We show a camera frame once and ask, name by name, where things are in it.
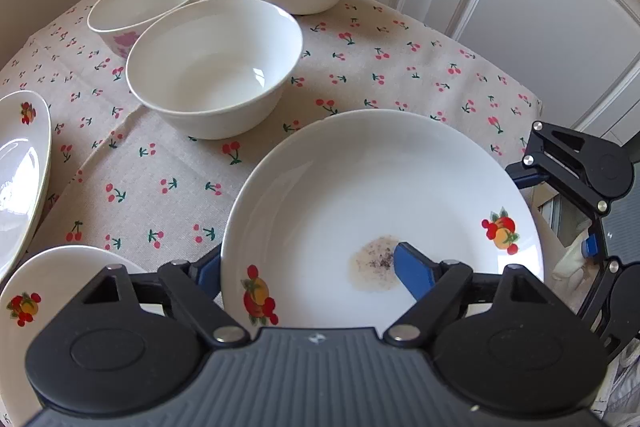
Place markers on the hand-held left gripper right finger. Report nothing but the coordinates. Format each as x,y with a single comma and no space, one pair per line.
412,272

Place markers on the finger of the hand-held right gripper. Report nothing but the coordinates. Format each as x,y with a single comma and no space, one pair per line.
591,247
527,179

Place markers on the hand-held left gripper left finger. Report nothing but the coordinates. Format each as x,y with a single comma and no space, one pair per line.
210,269

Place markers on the white plate with fruit print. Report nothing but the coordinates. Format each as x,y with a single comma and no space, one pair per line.
375,187
55,272
20,167

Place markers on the white cloth bag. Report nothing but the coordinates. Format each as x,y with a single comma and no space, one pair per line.
570,262

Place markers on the cherry print tablecloth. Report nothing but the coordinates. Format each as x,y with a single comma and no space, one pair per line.
165,167

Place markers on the grey cloth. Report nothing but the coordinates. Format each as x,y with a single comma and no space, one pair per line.
622,387

